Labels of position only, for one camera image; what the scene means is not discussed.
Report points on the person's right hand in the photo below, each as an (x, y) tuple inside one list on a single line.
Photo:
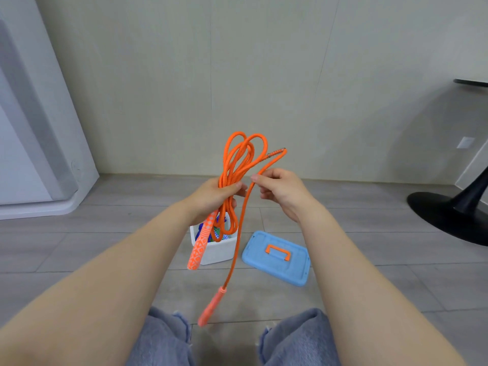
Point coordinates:
[(291, 192)]

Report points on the person's left hand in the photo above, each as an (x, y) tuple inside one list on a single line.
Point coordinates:
[(207, 196)]

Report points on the person's right thumb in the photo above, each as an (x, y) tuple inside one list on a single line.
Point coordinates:
[(268, 191)]

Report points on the person's left thumb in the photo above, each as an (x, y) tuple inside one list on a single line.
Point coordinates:
[(233, 186)]

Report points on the person's right forearm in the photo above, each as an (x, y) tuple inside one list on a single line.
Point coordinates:
[(362, 293)]

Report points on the person's left forearm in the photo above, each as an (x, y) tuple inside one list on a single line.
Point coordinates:
[(99, 285)]

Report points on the white storage box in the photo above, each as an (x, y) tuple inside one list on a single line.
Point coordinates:
[(217, 251)]

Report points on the person's right leg in jeans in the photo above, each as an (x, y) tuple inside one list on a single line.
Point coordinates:
[(301, 339)]

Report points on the person's leg in jeans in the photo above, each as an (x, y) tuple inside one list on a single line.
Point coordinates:
[(164, 343), (301, 339)]

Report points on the person's left leg in jeans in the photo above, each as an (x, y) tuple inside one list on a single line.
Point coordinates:
[(164, 343)]

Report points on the white panel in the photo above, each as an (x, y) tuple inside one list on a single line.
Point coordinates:
[(476, 171)]

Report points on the white cabinet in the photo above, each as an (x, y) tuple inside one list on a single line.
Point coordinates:
[(23, 167)]

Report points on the black pedestal table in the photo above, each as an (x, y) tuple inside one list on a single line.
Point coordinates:
[(438, 213)]

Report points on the white wall outlet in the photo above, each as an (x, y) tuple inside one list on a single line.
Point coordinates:
[(466, 142)]

